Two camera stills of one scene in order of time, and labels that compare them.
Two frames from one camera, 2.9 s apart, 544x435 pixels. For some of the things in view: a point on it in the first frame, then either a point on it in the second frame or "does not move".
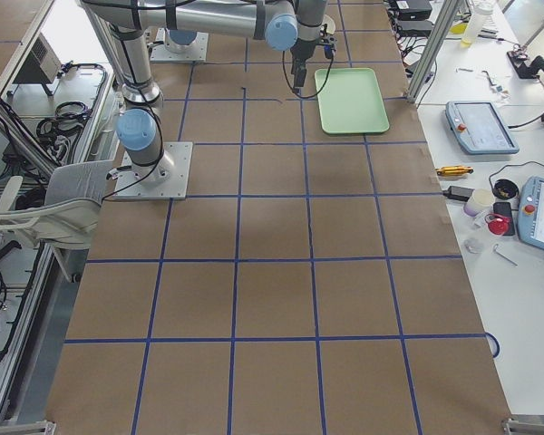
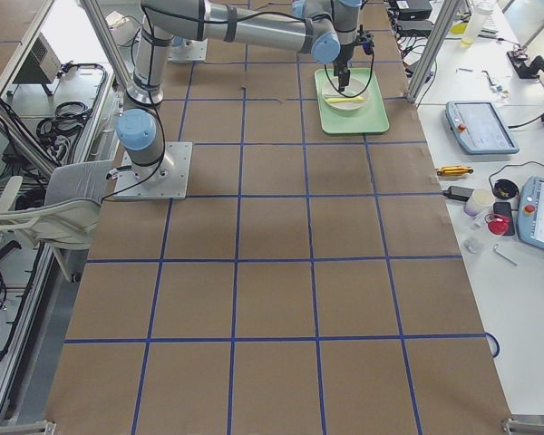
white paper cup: (481, 200) does not move
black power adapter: (459, 192) does not move
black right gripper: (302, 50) → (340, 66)
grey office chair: (66, 222) does not move
